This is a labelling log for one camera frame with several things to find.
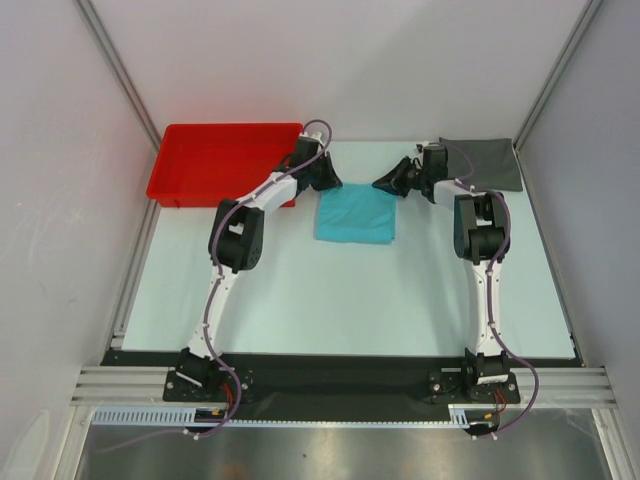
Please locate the light blue t-shirt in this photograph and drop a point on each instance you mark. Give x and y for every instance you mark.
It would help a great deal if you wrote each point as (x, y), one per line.
(356, 213)

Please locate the folded grey t-shirt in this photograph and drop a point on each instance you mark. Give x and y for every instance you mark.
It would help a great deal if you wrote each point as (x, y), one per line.
(487, 164)

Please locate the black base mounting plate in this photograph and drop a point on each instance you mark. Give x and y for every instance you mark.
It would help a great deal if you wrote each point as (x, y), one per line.
(331, 388)

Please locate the left aluminium corner post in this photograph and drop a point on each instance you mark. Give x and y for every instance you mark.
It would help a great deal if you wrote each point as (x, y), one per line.
(108, 50)

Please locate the aluminium corner post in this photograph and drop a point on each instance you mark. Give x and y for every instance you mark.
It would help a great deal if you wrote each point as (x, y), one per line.
(108, 50)
(569, 49)

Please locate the aluminium front frame rail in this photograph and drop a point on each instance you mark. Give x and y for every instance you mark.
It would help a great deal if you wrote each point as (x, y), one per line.
(114, 385)

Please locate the red plastic tray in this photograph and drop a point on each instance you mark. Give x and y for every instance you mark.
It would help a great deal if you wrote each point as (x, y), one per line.
(198, 165)

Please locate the right aluminium corner post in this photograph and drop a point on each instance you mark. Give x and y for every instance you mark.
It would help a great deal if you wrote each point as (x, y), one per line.
(569, 49)

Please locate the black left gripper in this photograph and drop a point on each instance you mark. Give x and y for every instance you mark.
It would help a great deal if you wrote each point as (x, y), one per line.
(331, 180)

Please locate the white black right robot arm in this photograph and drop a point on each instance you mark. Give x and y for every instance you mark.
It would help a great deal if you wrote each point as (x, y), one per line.
(481, 239)

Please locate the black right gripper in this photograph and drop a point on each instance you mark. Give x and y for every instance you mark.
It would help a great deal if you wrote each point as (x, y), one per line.
(394, 181)

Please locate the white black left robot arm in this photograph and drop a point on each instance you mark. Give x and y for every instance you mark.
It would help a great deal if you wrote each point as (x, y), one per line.
(236, 245)

